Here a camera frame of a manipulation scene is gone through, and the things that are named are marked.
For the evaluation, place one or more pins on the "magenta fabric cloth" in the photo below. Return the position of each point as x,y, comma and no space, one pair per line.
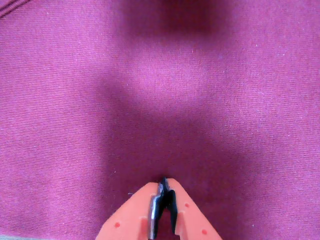
160,100

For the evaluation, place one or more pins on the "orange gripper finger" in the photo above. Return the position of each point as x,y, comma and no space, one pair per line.
190,215
130,217

